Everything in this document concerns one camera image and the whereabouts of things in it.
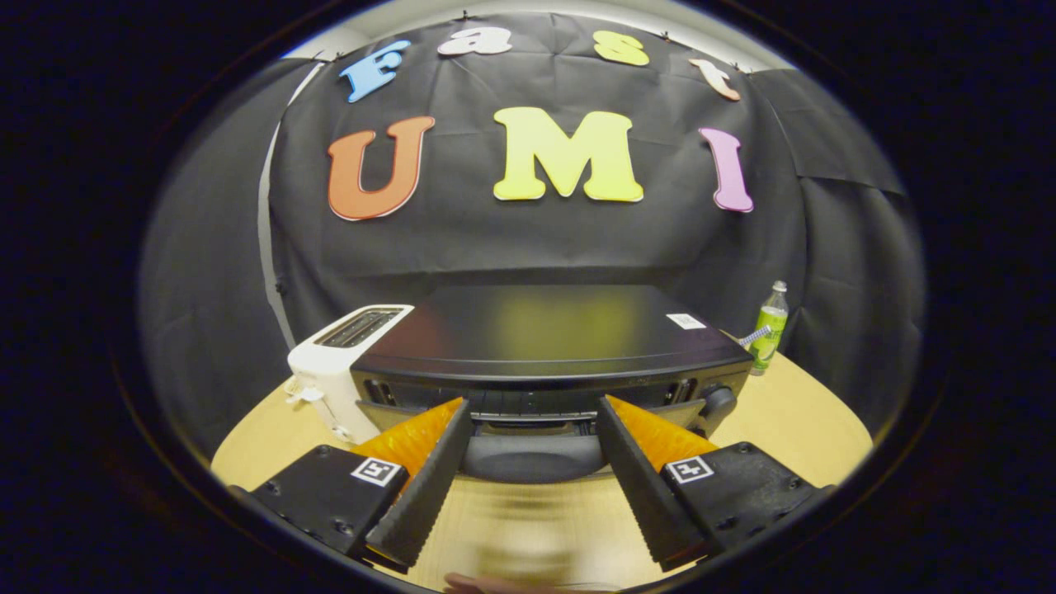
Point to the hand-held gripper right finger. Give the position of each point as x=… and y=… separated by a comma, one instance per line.
x=648, y=495

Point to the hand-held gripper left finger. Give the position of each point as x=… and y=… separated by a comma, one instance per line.
x=429, y=487

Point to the black toaster oven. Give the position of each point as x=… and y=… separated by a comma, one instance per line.
x=536, y=330

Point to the white slot toaster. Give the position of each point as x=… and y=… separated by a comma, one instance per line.
x=326, y=379

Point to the green drink bottle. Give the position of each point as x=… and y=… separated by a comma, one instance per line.
x=771, y=330

